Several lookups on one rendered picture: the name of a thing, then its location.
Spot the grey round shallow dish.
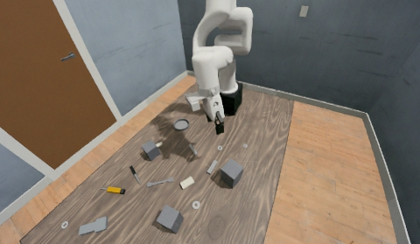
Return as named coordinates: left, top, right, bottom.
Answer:
left=173, top=118, right=189, bottom=131

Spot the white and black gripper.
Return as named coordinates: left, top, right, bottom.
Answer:
left=202, top=92, right=225, bottom=135

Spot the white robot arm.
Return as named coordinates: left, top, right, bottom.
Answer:
left=185, top=0, right=253, bottom=111

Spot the cream flat bar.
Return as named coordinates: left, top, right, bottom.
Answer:
left=180, top=177, right=194, bottom=190

